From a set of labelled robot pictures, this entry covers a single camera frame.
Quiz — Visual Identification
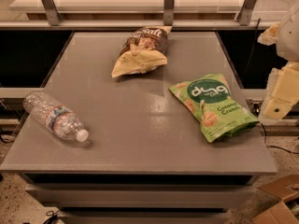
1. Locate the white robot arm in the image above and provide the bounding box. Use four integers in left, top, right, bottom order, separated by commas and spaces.
258, 2, 299, 119

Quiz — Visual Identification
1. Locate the black cable on floor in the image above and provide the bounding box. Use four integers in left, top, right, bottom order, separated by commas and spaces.
260, 121, 299, 156

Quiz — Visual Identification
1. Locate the clear plastic water bottle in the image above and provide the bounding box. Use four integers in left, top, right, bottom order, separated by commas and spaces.
23, 91, 89, 142

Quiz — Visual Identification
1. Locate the green coconut crunch snack bag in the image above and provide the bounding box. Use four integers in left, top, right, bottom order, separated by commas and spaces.
169, 74, 259, 143

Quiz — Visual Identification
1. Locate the brown and yellow chip bag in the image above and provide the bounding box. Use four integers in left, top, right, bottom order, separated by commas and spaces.
111, 26, 172, 77

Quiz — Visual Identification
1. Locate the grey table drawer unit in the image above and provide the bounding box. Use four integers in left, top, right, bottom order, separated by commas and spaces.
23, 173, 255, 224

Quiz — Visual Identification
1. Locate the metal frame rail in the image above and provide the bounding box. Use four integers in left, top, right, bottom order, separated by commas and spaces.
0, 0, 281, 30

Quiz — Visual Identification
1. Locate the brown cardboard box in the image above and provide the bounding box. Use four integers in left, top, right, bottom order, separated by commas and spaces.
252, 175, 299, 224

